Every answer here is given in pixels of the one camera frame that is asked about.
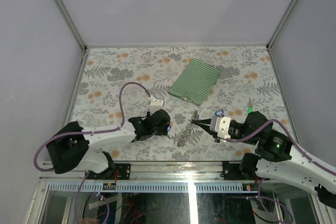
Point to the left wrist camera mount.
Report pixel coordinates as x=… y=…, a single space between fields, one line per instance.
x=155 y=104

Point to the blue key tag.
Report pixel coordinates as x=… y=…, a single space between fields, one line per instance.
x=220 y=113

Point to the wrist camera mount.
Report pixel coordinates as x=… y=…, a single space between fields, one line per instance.
x=155 y=104
x=220 y=125

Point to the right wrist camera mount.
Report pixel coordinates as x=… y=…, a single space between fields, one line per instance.
x=220 y=125

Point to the green striped cloth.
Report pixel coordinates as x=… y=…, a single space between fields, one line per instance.
x=195 y=82

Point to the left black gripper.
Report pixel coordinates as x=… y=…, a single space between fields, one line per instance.
x=163 y=132

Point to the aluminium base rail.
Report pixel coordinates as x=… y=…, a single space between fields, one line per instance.
x=153 y=177

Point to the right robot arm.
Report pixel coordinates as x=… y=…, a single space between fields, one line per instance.
x=277 y=155

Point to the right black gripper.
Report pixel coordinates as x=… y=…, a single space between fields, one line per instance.
x=205 y=127

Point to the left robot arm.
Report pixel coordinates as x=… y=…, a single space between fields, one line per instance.
x=78 y=148

